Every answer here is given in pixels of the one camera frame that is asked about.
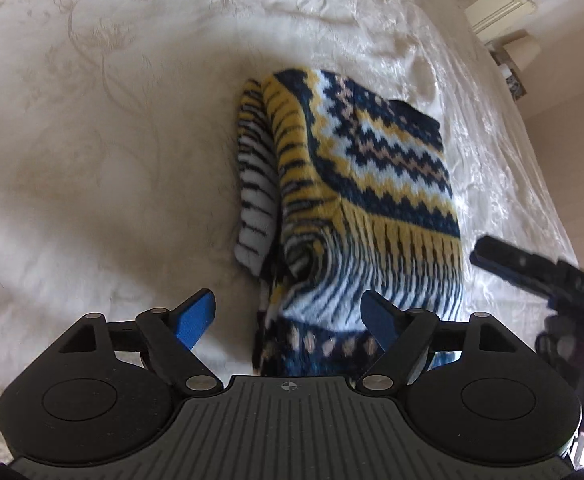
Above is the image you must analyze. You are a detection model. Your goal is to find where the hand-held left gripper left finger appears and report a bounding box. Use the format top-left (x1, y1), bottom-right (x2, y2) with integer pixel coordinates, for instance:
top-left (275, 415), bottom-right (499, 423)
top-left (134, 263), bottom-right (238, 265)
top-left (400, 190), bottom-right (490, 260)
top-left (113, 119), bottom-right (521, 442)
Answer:
top-left (52, 288), bottom-right (224, 395)

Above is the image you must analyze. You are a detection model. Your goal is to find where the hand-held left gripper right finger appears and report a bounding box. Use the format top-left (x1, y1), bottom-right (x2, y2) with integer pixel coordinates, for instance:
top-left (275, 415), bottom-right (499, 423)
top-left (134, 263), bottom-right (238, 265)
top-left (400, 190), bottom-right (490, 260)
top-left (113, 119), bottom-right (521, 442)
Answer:
top-left (356, 289), bottom-right (524, 395)

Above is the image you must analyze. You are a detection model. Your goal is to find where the cream nightstand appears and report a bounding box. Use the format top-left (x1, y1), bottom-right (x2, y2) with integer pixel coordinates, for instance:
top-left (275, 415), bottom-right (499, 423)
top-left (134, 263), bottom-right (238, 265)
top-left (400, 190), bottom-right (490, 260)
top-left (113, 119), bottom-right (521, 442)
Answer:
top-left (487, 30), bottom-right (543, 103)

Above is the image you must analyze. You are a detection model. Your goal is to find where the navy yellow patterned knit sweater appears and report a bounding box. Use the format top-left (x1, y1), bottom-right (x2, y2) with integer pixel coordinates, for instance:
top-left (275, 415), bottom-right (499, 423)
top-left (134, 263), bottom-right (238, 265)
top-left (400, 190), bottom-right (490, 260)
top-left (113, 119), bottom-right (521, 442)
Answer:
top-left (234, 66), bottom-right (465, 378)

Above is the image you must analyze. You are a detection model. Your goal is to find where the cream embroidered bedspread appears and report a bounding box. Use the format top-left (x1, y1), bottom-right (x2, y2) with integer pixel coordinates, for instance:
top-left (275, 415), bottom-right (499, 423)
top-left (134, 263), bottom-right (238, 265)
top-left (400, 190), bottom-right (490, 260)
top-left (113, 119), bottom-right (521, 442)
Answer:
top-left (0, 0), bottom-right (582, 461)

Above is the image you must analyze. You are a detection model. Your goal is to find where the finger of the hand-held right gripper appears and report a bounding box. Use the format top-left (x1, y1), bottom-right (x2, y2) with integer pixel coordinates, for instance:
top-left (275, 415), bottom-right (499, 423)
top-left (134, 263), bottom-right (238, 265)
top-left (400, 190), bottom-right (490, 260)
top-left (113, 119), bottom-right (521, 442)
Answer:
top-left (469, 235), bottom-right (559, 292)

